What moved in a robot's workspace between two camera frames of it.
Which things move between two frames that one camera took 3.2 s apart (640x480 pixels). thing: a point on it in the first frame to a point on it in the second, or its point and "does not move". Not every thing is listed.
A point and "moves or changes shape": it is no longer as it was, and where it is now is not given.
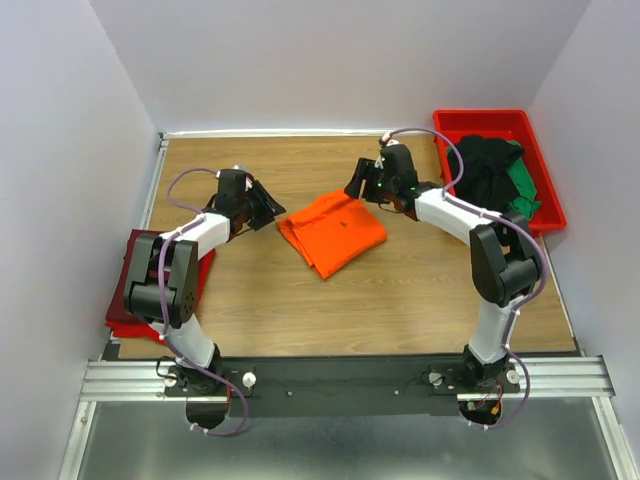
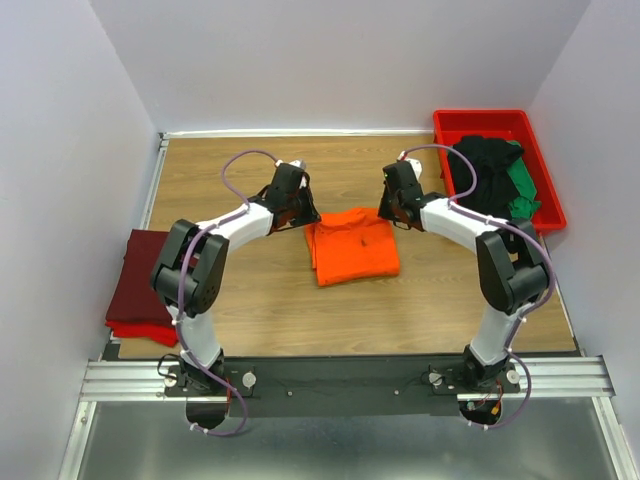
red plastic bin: x=512 y=125 does not move
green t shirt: x=524 y=204 does not move
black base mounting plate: x=257 y=386 does not move
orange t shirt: x=331 y=231 moves or changes shape
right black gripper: x=370 y=179 to x=392 y=209
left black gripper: x=258 y=205 to x=304 y=209
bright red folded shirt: x=144 y=330 does not move
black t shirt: x=486 y=181 does not move
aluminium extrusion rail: x=583 y=378 does not move
